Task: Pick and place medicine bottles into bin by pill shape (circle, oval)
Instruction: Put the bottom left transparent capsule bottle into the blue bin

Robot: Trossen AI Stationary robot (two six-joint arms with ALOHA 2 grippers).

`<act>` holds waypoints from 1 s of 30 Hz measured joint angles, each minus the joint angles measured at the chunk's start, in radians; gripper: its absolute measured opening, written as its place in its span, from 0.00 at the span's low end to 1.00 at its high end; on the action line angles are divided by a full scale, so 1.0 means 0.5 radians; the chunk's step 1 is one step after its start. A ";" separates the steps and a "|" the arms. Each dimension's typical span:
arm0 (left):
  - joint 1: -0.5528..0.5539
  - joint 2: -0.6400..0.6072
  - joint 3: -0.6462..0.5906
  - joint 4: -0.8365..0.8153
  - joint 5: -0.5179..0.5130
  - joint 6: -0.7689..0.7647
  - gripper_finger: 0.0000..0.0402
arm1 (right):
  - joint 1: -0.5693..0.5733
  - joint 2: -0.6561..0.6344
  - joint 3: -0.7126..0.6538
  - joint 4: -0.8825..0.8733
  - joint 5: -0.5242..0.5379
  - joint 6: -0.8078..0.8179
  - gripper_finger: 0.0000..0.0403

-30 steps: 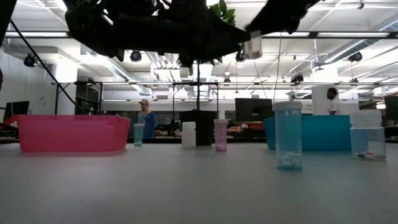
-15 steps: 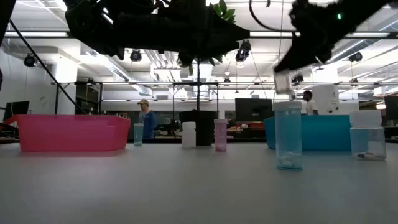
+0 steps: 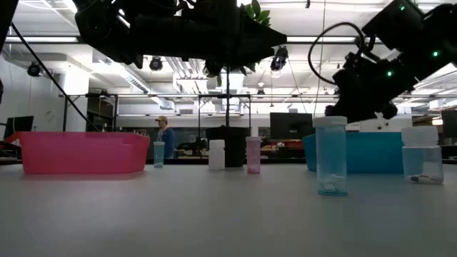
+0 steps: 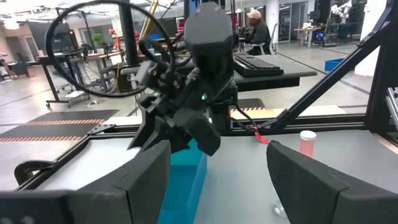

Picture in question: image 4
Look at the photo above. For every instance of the person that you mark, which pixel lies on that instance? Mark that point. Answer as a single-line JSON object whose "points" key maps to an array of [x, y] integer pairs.
{"points": [[259, 34]]}

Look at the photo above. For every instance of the white table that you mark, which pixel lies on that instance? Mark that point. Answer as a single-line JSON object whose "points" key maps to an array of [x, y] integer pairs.
{"points": [[308, 29]]}

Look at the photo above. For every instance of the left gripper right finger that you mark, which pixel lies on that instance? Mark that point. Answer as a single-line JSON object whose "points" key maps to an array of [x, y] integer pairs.
{"points": [[304, 193]]}

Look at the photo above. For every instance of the white chair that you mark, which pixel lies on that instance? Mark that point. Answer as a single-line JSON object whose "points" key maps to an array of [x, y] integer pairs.
{"points": [[274, 37]]}

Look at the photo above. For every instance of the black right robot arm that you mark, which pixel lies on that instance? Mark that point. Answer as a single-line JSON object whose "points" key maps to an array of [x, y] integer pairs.
{"points": [[208, 37]]}

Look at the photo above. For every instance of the silver aluminium profile bar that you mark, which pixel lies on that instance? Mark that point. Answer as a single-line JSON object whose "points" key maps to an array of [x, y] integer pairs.
{"points": [[392, 105]]}

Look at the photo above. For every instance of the black frame work table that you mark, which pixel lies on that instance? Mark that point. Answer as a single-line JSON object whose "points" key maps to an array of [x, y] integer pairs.
{"points": [[62, 57]]}

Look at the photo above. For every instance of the black floor mat striped edge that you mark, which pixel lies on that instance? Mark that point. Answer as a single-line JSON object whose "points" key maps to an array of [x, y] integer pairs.
{"points": [[248, 102], [46, 130], [77, 115]]}

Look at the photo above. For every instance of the blue storage crate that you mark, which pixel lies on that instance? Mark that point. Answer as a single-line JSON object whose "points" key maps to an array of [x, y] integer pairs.
{"points": [[334, 64]]}

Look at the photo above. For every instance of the red zip tie tag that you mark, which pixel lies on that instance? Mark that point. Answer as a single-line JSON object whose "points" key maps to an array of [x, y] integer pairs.
{"points": [[261, 138]]}

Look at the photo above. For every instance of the small potted plant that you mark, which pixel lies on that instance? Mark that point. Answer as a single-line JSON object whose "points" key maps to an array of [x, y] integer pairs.
{"points": [[98, 39]]}

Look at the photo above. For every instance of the pink pill bottle white cap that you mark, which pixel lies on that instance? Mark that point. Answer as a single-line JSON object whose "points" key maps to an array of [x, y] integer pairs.
{"points": [[308, 146]]}

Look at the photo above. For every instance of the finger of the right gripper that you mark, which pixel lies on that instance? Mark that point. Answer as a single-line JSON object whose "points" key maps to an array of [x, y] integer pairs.
{"points": [[143, 130], [168, 133]]}

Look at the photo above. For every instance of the black keyboard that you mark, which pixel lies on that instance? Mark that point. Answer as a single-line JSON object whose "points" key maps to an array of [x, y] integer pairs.
{"points": [[258, 66]]}

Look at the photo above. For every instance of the black office desk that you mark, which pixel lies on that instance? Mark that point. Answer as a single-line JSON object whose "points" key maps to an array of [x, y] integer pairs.
{"points": [[295, 74]]}

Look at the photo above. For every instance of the black table clamp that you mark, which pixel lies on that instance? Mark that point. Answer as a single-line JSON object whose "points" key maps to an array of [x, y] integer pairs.
{"points": [[28, 169]]}

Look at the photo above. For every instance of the blue plastic bin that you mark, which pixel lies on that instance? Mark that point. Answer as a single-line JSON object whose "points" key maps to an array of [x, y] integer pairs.
{"points": [[183, 186]]}

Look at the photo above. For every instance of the black vertical pole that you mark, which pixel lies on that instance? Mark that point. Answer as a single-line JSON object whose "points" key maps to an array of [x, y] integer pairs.
{"points": [[128, 31]]}

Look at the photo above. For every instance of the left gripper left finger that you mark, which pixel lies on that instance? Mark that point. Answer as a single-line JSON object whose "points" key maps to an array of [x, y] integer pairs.
{"points": [[146, 186]]}

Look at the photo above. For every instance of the clear bluish pill bottle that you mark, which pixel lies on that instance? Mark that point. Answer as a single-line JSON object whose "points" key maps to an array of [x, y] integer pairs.
{"points": [[276, 211]]}

